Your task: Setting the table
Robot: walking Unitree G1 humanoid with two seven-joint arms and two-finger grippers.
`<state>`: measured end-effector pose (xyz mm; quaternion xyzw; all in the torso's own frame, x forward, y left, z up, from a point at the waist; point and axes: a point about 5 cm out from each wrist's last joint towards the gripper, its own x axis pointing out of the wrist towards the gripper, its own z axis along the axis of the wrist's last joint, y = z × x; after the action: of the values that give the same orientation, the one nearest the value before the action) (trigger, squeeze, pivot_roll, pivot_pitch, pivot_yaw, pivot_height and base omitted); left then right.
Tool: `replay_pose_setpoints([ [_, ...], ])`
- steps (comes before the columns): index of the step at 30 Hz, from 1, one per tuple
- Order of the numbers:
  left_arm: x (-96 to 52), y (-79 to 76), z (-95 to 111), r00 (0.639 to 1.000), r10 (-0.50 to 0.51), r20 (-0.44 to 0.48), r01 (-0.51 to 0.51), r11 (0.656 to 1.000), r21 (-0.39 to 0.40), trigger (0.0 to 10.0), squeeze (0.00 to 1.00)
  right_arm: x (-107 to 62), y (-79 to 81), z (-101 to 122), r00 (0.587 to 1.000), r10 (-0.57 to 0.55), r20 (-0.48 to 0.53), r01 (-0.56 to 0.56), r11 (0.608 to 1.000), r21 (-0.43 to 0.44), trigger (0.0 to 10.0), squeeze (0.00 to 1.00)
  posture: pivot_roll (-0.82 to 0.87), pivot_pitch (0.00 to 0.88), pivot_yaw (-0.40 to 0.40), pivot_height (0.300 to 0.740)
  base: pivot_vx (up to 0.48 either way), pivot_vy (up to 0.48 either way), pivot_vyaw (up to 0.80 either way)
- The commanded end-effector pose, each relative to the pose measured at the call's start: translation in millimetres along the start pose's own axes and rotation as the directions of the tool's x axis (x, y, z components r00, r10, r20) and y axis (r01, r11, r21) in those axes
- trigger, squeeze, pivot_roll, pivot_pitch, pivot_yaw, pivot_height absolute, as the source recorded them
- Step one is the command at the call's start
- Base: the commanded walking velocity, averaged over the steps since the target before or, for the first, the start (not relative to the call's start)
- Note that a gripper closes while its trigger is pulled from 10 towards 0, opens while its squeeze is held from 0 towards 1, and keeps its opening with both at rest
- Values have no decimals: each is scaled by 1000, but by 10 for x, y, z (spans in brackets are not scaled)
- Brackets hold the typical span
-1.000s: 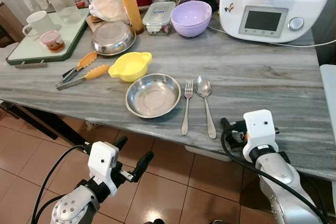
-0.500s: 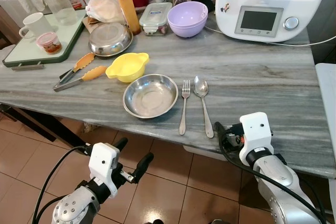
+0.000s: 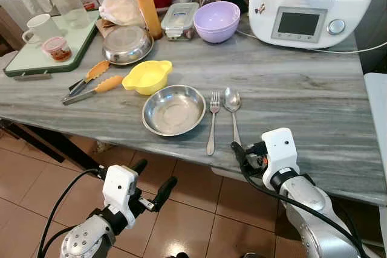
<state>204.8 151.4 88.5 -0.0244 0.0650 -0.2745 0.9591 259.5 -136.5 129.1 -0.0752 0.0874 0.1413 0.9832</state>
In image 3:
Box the yellow bowl with handles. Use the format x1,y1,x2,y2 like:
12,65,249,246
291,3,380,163
122,60,174,96

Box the upturned steel bowl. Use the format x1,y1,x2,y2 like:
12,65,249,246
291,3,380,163
102,25,154,65

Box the grey marble top table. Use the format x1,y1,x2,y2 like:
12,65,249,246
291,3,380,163
0,4,387,207

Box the shallow steel dish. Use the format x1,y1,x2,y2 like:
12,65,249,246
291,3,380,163
141,85,207,137

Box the white kitchen machine with screen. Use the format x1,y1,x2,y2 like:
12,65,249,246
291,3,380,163
248,0,386,50

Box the brown wooden furniture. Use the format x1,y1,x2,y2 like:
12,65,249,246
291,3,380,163
0,5,26,59

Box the purple plastic bowl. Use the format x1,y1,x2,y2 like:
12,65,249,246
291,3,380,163
193,1,241,44

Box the plastic bag of bread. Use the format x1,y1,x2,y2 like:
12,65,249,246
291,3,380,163
99,0,146,27

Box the steel tongs with orange tips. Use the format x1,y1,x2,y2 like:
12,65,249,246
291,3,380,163
60,60,125,106

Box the white ceramic mug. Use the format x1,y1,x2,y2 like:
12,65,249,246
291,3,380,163
22,13,63,45

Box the clear glass tumbler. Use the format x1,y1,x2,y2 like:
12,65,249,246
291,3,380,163
57,0,91,29

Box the small plastic sauce cup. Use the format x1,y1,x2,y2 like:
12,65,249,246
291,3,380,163
42,36,73,63

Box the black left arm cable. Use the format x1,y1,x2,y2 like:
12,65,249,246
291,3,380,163
37,167,105,258
39,225,76,258

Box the clear food container grey lid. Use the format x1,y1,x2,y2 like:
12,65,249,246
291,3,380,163
161,2,200,41

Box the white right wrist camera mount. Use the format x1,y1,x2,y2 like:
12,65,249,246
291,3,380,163
261,127,301,178

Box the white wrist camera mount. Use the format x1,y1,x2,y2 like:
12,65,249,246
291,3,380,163
101,165,140,229
261,127,301,178

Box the white power cable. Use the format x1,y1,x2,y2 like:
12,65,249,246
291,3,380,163
235,27,387,55

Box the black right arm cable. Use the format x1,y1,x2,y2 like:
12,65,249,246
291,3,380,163
232,141,371,258

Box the white tray with green rim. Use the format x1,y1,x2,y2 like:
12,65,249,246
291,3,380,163
3,9,102,82

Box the orange squeeze bottle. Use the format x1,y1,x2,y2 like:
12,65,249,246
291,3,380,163
133,0,164,40

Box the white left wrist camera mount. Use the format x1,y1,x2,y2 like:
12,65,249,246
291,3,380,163
101,165,140,229

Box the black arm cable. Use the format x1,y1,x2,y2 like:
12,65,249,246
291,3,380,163
232,141,371,258
37,167,105,258
39,225,76,258

